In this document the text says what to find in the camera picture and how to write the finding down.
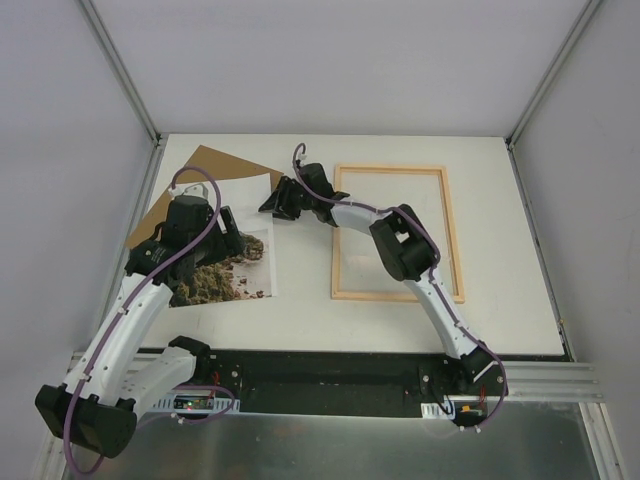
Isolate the brown backing board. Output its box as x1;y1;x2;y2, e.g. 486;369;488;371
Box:
125;145;283;248

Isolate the right aluminium corner post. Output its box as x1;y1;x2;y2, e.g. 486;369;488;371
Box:
505;0;605;150

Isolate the landscape photo print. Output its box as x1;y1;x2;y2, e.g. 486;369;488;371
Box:
170;174;277;307

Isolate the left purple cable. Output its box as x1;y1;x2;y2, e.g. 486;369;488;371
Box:
62;166;236;475

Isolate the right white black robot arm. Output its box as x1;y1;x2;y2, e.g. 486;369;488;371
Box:
259;160;506;395

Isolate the light wooden picture frame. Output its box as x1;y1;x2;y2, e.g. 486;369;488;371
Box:
331;164;465;304

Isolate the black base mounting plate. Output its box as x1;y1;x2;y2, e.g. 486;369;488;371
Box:
154;349;521;416

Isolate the clear acrylic sheet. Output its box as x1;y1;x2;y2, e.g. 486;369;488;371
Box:
339;168;459;296

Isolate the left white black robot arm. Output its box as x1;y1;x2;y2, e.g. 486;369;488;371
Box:
35;194;244;458

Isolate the white cable duct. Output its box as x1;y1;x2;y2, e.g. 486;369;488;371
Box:
420;403;456;421
148;392;240;415

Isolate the left aluminium corner post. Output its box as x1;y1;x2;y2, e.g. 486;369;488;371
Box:
75;0;162;145

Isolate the aluminium front rail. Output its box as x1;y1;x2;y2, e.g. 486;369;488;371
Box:
505;361;605;403

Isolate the left white cable duct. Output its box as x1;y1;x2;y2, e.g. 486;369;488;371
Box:
148;392;240;415

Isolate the right white cable duct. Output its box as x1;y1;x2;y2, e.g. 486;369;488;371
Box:
420;403;456;421

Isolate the aluminium corner post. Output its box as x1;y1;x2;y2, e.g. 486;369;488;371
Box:
75;0;162;145
505;0;605;150

